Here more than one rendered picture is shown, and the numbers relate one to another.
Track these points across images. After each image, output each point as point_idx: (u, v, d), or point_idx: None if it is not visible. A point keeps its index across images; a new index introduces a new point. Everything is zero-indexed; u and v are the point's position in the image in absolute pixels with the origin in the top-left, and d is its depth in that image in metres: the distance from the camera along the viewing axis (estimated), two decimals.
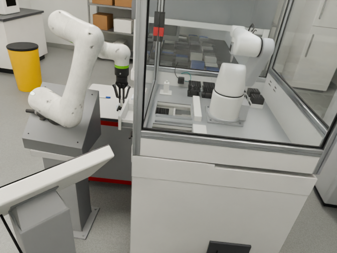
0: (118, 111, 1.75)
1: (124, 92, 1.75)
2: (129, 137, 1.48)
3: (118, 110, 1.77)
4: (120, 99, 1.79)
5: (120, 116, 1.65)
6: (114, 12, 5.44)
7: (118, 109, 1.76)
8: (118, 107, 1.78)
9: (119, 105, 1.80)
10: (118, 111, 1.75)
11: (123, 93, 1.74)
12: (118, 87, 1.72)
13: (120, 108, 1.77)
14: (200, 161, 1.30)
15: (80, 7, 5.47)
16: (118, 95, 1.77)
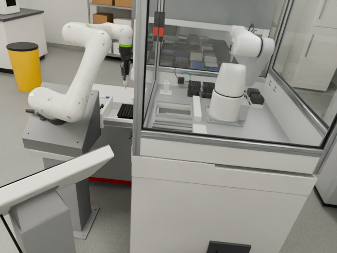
0: (100, 109, 1.75)
1: (126, 69, 1.95)
2: (129, 137, 1.48)
3: (101, 108, 1.77)
4: (123, 78, 1.95)
5: (101, 114, 1.65)
6: (114, 12, 5.44)
7: (101, 107, 1.76)
8: (101, 105, 1.78)
9: (102, 103, 1.80)
10: (100, 109, 1.75)
11: (128, 70, 1.94)
12: (126, 65, 1.89)
13: (103, 106, 1.77)
14: (200, 161, 1.30)
15: (80, 7, 5.47)
16: (123, 74, 1.93)
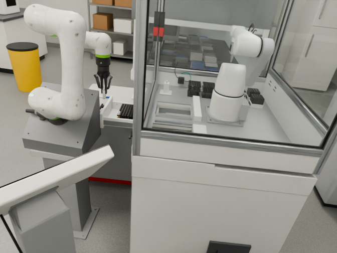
0: (100, 109, 1.75)
1: (106, 83, 1.73)
2: (129, 137, 1.48)
3: (101, 108, 1.77)
4: (102, 90, 1.76)
5: (101, 114, 1.65)
6: (114, 12, 5.44)
7: (101, 107, 1.76)
8: (101, 105, 1.78)
9: (102, 103, 1.80)
10: (100, 109, 1.75)
11: (105, 84, 1.72)
12: (100, 77, 1.69)
13: (103, 106, 1.77)
14: (200, 161, 1.30)
15: (80, 7, 5.47)
16: (100, 86, 1.75)
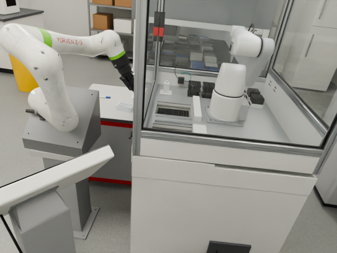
0: None
1: None
2: (129, 137, 1.48)
3: None
4: None
5: None
6: (114, 12, 5.44)
7: None
8: None
9: None
10: None
11: (132, 85, 1.48)
12: (125, 79, 1.47)
13: None
14: (200, 161, 1.30)
15: (80, 7, 5.47)
16: None
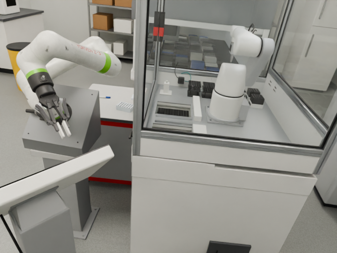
0: None
1: (49, 114, 1.09)
2: (129, 137, 1.48)
3: None
4: (66, 123, 1.11)
5: None
6: (114, 12, 5.44)
7: None
8: None
9: None
10: None
11: None
12: None
13: None
14: (200, 161, 1.30)
15: (80, 7, 5.47)
16: (66, 116, 1.12)
